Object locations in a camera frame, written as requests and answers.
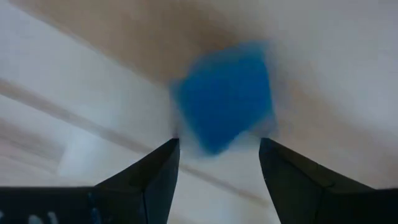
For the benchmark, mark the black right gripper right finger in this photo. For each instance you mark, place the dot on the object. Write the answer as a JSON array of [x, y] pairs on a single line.
[[298, 193]]

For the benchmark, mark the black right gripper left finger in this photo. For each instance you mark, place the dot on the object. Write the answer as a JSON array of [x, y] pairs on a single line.
[[146, 193]]

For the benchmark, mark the blue block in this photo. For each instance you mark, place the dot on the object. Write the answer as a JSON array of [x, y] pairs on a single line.
[[224, 96]]

